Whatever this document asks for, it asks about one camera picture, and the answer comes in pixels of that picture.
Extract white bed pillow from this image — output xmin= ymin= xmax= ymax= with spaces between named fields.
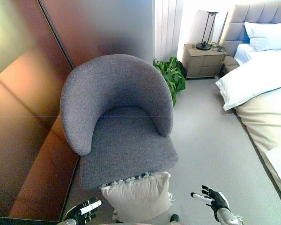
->
xmin=244 ymin=21 xmax=281 ymax=52

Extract small items on nightstand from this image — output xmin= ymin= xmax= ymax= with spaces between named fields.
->
xmin=210 ymin=41 xmax=225 ymax=53

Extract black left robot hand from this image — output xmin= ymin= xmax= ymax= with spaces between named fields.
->
xmin=65 ymin=197 xmax=102 ymax=225

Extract white curtain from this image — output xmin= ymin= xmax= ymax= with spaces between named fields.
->
xmin=153 ymin=0 xmax=185 ymax=62

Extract grey upholstered headboard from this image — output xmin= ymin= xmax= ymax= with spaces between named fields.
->
xmin=219 ymin=0 xmax=281 ymax=49

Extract beige bed base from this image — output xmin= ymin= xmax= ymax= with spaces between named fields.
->
xmin=234 ymin=86 xmax=281 ymax=207

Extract black table lamp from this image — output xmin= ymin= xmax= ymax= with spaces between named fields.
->
xmin=196 ymin=9 xmax=219 ymax=51

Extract beige bedside table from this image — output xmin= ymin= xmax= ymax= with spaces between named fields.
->
xmin=183 ymin=43 xmax=227 ymax=79

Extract green potted plant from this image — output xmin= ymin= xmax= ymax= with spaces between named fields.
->
xmin=153 ymin=56 xmax=186 ymax=107

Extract grey tub armchair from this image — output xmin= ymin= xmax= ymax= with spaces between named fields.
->
xmin=60 ymin=54 xmax=179 ymax=191

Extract white fringed throw pillow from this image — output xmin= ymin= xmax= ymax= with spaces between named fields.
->
xmin=100 ymin=171 xmax=174 ymax=222

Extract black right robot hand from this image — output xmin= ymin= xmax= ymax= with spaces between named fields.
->
xmin=190 ymin=185 xmax=231 ymax=215

